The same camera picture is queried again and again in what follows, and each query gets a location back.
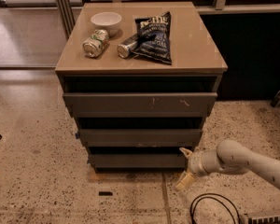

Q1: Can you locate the grey middle drawer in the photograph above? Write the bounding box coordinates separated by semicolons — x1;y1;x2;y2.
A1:
79;129;203;147

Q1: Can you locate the grey bottom drawer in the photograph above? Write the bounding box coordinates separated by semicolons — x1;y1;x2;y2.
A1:
89;154;187;169

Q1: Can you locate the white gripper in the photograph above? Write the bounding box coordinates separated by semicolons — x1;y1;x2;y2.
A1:
175;147;208;191

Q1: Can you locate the green white soda can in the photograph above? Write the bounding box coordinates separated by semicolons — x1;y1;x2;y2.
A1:
82;29;109;58

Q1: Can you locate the dark blue chip bag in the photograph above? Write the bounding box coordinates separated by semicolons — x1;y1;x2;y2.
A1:
133;11;172;64

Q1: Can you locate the black cable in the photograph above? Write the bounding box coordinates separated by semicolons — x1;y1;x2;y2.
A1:
189;192;242;224

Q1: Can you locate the dark object by wall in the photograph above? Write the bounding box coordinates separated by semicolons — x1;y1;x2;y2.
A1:
270;90;280;107

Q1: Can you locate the grey power strip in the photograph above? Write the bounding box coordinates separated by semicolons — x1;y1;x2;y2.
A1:
240;214;280;224

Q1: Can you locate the grey drawer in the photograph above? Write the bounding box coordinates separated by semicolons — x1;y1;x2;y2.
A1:
79;129;203;147
89;154;187;169
63;92;217;118

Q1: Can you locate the silver dark soda can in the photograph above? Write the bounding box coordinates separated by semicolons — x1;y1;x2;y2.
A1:
117;34;139;59

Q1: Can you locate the grey drawer cabinet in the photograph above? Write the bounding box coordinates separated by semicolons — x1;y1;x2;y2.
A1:
54;1;229;174

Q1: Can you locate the grey top drawer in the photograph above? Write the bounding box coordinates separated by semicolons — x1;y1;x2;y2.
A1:
63;92;217;118

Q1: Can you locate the white bowl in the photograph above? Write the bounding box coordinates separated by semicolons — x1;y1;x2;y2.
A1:
91;12;122;36

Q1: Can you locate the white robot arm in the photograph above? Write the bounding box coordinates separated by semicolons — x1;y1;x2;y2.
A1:
175;140;280;190

